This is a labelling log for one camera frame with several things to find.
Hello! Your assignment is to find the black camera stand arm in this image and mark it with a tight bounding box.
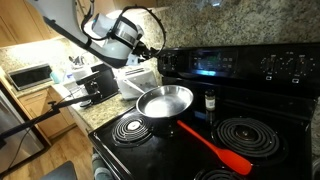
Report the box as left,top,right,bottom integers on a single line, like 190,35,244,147
0,92,101,149

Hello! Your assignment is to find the white toaster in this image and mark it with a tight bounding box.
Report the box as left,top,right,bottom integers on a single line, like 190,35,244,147
115,67,158,101

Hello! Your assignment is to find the dark grey chair seat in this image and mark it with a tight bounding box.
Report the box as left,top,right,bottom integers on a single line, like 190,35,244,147
41,161,78,180

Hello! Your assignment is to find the wooden base cabinet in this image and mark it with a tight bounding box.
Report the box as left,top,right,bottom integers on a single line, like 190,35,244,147
18,87,78,139

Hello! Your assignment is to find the small spice jar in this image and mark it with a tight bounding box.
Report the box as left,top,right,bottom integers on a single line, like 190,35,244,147
204,89,217,112

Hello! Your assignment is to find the stainless steel frying pan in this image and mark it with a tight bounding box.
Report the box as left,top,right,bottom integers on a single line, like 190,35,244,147
123,78,195,120

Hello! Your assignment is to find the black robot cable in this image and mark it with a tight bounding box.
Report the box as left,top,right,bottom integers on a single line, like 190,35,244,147
79,0,167,63

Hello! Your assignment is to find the black bar camera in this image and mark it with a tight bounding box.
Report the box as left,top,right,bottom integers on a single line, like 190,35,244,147
75,70,103,105

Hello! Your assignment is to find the teal cup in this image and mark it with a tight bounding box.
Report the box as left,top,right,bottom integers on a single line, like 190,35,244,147
49,71,62,85

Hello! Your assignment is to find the small coil burner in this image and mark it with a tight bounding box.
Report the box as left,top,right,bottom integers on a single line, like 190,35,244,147
111,116,153,145

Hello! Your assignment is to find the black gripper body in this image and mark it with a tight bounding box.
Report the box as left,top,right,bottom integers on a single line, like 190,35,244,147
133,42,153,63

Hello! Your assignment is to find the red silicone spatula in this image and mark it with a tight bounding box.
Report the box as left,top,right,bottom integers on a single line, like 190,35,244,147
176,119,253,176

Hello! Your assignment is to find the stainless steel refrigerator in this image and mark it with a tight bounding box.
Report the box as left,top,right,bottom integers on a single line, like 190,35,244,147
0,89,45,174

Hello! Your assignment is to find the black stove knob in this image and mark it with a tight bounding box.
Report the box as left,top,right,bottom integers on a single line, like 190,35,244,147
289,55,313,80
168,54,179,68
260,54,280,76
160,54,170,68

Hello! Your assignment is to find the white utensil crock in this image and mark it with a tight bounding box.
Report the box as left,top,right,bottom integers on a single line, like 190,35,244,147
71,65,93,82

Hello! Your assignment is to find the metal utensils bundle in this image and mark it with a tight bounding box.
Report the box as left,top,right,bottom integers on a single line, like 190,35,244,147
68,54,88,68

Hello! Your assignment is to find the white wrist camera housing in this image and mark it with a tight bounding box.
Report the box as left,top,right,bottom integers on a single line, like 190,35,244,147
126,53,140,67

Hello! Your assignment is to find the large coil burner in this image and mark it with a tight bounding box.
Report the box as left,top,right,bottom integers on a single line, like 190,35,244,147
215,117,280,158

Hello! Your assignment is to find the grey dish towel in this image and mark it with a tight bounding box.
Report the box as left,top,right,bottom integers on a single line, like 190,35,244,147
91,153,114,180

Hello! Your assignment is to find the black electric stove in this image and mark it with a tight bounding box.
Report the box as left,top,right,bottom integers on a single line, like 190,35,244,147
88,42,320,180

